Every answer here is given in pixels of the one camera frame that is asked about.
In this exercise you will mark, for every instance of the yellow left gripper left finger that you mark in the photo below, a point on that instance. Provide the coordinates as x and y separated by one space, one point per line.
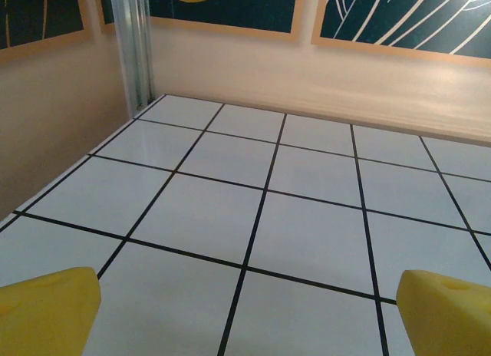
42 317

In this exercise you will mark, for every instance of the wall panel with yellow oval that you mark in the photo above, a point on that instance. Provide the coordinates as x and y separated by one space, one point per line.
261 7

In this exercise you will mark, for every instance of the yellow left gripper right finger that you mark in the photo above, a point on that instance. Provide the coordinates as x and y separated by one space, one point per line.
449 321

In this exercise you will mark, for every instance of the wall panel with white leaves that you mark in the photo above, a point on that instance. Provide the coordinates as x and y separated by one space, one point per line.
422 18

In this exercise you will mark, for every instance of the aluminium corner post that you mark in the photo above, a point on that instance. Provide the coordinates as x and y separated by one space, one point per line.
134 45

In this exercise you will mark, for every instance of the wall panel with gold lines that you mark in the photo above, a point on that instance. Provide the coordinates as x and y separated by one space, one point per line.
38 10

